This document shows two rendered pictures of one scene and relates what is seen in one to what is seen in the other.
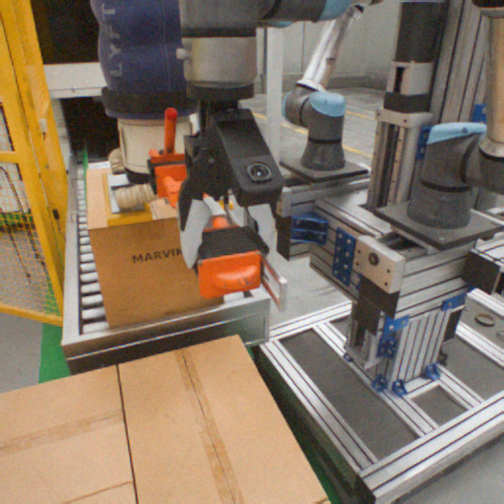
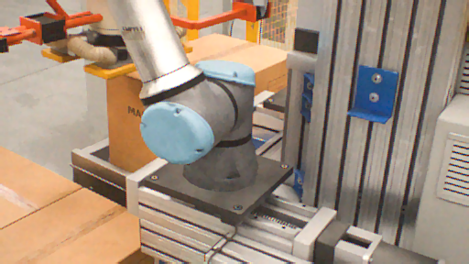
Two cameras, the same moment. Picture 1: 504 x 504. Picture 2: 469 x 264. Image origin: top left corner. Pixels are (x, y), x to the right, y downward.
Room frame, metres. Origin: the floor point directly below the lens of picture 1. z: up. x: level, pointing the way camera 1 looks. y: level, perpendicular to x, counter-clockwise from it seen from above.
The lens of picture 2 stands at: (0.37, -1.35, 1.62)
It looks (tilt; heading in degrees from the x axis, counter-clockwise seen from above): 26 degrees down; 57
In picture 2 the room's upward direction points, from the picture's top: 2 degrees clockwise
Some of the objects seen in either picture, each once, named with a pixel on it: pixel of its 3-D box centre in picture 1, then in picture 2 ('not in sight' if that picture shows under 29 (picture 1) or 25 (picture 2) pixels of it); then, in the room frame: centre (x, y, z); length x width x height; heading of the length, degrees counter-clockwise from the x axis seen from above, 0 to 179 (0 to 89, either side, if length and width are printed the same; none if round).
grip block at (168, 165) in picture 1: (175, 174); (43, 27); (0.77, 0.15, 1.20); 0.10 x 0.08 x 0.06; 110
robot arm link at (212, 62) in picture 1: (217, 62); not in sight; (0.45, 0.04, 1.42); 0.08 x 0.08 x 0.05
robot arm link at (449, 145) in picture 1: (455, 152); (222, 96); (0.93, -0.47, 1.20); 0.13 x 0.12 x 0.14; 33
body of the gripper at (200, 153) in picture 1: (220, 139); not in sight; (0.46, 0.04, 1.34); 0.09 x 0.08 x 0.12; 19
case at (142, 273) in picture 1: (151, 236); (204, 111); (1.39, 0.39, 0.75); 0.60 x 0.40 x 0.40; 20
